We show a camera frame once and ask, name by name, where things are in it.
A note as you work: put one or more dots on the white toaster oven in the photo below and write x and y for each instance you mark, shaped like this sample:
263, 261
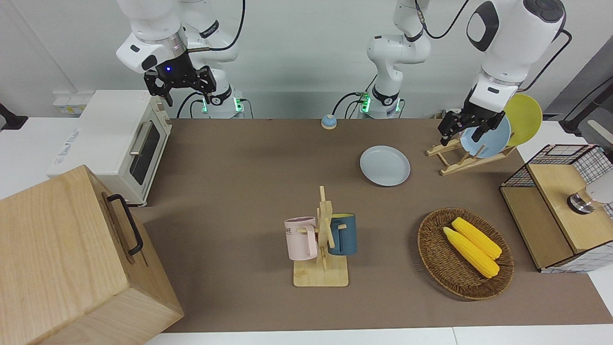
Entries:
105, 129

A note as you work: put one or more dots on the brown wicker basket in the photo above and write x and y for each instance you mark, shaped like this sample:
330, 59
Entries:
445, 268

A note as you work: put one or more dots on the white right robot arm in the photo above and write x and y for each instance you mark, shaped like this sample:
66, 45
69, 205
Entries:
153, 24

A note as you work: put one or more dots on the yellow plate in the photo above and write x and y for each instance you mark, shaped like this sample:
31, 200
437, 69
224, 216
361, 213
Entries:
527, 117

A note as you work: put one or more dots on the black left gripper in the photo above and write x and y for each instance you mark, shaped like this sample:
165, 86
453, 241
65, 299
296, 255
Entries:
481, 117

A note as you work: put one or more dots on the yellow corn cob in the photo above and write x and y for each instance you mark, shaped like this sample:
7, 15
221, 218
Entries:
471, 255
479, 238

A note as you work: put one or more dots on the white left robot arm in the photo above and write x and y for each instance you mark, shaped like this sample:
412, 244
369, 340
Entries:
512, 43

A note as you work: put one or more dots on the dark blue mug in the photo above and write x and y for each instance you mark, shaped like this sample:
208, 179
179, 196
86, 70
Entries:
347, 235

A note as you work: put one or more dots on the small blue bell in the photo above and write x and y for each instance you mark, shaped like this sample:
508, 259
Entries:
328, 122

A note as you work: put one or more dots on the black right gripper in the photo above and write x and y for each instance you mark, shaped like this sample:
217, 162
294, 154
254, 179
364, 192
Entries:
175, 74

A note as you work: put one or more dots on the light blue plate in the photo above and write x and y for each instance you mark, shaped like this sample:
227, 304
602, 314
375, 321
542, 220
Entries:
495, 143

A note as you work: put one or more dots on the wooden mug rack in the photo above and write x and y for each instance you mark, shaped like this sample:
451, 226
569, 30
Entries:
321, 278

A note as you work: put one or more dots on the brown table mat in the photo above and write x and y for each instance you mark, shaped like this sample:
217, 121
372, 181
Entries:
239, 191

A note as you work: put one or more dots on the wooden plate rack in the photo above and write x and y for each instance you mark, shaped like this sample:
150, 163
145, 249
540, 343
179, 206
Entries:
459, 166

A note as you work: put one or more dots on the black clamp mount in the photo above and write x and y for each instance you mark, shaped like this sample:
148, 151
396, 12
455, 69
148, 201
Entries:
10, 117

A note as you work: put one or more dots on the black metal stand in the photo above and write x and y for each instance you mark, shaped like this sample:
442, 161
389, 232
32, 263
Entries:
586, 103

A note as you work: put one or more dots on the pink mug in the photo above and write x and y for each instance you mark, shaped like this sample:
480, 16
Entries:
299, 242

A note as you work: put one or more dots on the gray plate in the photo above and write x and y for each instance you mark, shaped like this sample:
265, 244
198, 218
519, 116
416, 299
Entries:
385, 165

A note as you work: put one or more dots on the white cylindrical grinder bottle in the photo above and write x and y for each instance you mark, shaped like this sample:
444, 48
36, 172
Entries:
601, 189

